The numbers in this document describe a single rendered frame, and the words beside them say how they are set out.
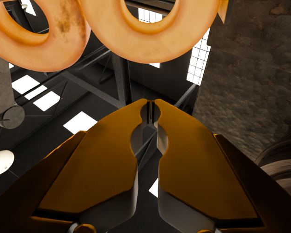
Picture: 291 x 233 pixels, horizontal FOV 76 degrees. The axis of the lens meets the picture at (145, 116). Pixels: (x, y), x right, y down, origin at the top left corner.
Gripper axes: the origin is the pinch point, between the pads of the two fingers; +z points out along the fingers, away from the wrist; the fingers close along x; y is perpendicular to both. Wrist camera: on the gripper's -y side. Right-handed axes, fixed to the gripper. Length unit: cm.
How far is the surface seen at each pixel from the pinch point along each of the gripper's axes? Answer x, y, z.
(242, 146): 33, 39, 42
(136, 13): -78, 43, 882
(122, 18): -3.7, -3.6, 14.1
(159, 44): 0.7, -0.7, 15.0
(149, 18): -20, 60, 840
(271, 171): 29.5, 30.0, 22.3
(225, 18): 7.5, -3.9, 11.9
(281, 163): 29.4, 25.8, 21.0
